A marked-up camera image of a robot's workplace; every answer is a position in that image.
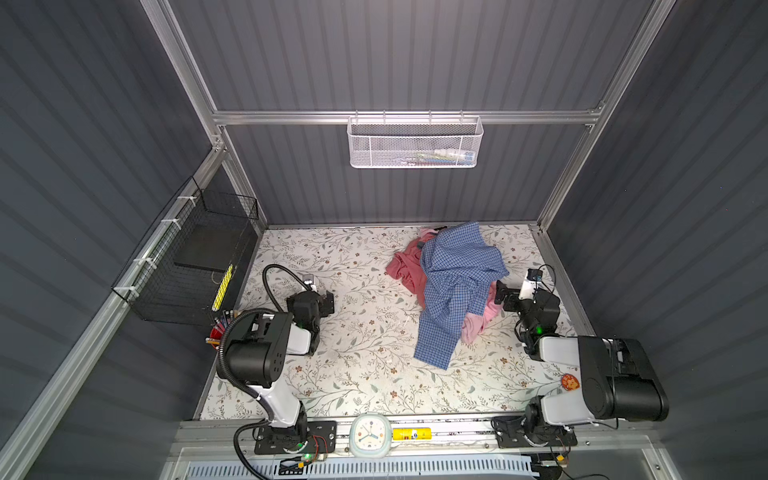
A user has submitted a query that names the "white wire mesh basket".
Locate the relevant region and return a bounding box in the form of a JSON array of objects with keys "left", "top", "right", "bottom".
[{"left": 346, "top": 114, "right": 484, "bottom": 169}]

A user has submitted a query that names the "dark pink cloth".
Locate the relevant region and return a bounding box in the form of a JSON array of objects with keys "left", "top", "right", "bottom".
[{"left": 385, "top": 229, "right": 439, "bottom": 305}]

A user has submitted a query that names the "red pencil cup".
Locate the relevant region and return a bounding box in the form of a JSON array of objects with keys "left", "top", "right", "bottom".
[{"left": 205, "top": 310, "right": 240, "bottom": 349}]

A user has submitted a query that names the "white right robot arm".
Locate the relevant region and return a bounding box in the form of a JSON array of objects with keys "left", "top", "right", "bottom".
[{"left": 491, "top": 279, "right": 670, "bottom": 448}]

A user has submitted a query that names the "blue checkered cloth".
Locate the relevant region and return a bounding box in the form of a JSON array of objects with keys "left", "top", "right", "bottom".
[{"left": 414, "top": 222, "right": 509, "bottom": 370}]

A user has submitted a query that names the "floral table mat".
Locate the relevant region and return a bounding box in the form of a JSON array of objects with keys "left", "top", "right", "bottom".
[{"left": 199, "top": 224, "right": 592, "bottom": 421}]

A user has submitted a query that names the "white vented panel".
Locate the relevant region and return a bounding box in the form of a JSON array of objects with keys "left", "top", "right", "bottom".
[{"left": 182, "top": 454, "right": 538, "bottom": 480}]

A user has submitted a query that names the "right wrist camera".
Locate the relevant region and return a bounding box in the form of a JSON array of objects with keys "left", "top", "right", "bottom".
[{"left": 518, "top": 268, "right": 543, "bottom": 300}]

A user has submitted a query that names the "mint green alarm clock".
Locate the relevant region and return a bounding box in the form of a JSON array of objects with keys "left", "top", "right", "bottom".
[{"left": 348, "top": 413, "right": 393, "bottom": 459}]

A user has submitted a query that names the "light pink cloth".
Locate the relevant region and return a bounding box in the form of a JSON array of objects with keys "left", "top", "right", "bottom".
[{"left": 461, "top": 283, "right": 503, "bottom": 345}]

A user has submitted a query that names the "black wire mesh basket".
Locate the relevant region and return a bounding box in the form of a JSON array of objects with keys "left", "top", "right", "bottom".
[{"left": 113, "top": 180, "right": 260, "bottom": 327}]

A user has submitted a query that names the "yellow spirit level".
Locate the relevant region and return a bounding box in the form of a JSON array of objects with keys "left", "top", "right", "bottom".
[{"left": 392, "top": 427, "right": 433, "bottom": 442}]

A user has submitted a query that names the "red round sticker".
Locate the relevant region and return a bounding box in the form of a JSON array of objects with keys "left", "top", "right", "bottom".
[{"left": 560, "top": 373, "right": 581, "bottom": 391}]

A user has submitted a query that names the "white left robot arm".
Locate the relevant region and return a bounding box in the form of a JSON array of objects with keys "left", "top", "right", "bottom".
[{"left": 216, "top": 263, "right": 337, "bottom": 463}]

